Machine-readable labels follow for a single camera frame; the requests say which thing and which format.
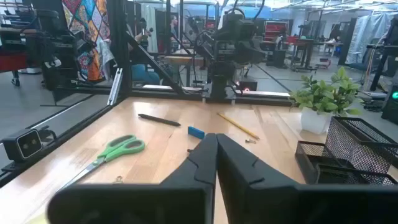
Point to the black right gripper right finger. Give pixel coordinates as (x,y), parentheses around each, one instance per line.
(264,202)

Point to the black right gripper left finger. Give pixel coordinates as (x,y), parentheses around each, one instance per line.
(186,202)

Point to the blue eraser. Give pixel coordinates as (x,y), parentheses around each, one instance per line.
(196,132)

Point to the yellow pencil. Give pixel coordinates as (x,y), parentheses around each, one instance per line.
(237,126)

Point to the black pen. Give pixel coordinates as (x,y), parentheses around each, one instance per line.
(158,119)

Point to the black background robot arm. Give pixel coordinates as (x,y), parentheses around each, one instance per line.
(53,46)

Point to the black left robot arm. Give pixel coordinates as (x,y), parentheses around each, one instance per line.
(222,77)

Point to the black mesh desk organizer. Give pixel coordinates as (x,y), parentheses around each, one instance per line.
(351,149)

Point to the black box with red light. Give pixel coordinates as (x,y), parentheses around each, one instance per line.
(248,84)

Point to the red tool cabinet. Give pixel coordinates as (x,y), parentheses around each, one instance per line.
(275,31)

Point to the small silver binder clip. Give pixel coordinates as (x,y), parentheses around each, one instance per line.
(118,180)
(250,141)

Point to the person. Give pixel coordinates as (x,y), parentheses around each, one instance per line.
(174,26)

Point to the green plant in white pot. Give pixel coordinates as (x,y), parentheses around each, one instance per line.
(323,96)

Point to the blue chair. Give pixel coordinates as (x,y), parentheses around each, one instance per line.
(144,74)

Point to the grey tarp curtain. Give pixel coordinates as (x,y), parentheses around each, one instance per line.
(367,34)

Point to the black device with green light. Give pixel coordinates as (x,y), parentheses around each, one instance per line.
(391,105)

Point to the colourful patchwork quilt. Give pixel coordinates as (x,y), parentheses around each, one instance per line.
(90,28)

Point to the black aluminium table frame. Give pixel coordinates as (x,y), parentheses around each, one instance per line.
(119,46)

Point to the silver aluminium bracket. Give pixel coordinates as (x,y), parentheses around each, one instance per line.
(115,87)

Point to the black table-level camera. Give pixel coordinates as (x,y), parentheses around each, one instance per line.
(23,144)

